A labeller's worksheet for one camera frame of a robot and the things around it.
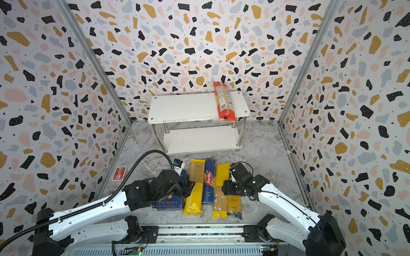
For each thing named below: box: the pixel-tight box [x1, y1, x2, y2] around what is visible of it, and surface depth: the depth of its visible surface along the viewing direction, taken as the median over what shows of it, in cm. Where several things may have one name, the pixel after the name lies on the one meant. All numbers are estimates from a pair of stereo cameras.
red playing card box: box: [111, 166, 128, 182], surface depth 94 cm
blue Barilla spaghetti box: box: [201, 158, 216, 205], surface depth 89 cm
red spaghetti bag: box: [213, 81, 236, 122], surface depth 80 cm
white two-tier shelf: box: [147, 90, 250, 154], surface depth 85 cm
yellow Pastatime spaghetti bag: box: [183, 158, 206, 216], surface depth 81 cm
